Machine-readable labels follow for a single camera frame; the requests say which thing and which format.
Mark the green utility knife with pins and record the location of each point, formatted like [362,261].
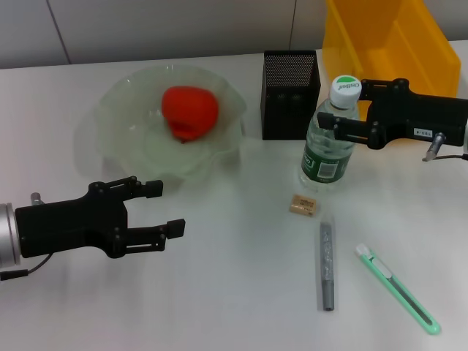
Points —
[402,292]

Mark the grey glitter pen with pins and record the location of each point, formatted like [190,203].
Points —
[326,263]

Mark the black mesh pen holder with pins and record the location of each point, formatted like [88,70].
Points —
[285,91]

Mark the clear water bottle green label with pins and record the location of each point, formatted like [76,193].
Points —
[325,161]

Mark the yellow plastic bin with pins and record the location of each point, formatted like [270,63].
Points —
[395,44]

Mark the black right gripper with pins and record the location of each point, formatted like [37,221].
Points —
[420,117]

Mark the orange fruit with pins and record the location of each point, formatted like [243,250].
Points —
[190,113]

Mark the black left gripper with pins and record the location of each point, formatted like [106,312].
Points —
[69,228]

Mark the small beige eraser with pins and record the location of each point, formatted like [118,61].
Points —
[301,205]

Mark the green glass fruit bowl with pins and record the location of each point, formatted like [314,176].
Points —
[139,153]

